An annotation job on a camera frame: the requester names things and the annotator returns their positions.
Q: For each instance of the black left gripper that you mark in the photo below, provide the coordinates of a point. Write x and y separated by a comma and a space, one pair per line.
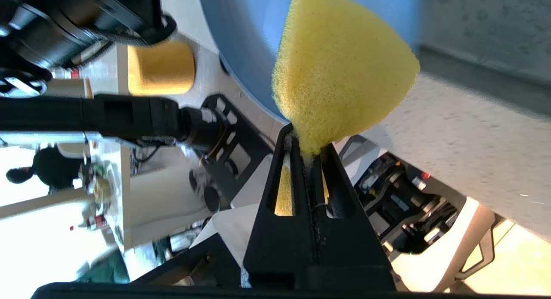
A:
64, 19

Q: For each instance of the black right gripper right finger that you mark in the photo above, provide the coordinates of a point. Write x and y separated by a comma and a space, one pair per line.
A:
348, 256

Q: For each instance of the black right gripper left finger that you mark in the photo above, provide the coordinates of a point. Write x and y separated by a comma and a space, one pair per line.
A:
280, 256

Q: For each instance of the light blue plate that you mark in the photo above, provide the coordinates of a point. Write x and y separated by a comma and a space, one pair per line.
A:
249, 40

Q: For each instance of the yellow green sponge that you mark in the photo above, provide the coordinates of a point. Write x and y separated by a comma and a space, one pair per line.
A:
340, 66

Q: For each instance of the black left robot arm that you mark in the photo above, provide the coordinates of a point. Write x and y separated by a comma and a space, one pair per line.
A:
107, 113

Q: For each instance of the stainless steel sink basin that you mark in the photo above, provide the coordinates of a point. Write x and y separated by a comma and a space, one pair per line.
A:
495, 40

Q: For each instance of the small red label bottle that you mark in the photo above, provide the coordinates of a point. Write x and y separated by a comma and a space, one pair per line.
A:
92, 223

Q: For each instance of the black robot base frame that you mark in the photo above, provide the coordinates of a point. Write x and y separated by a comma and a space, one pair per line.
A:
400, 204

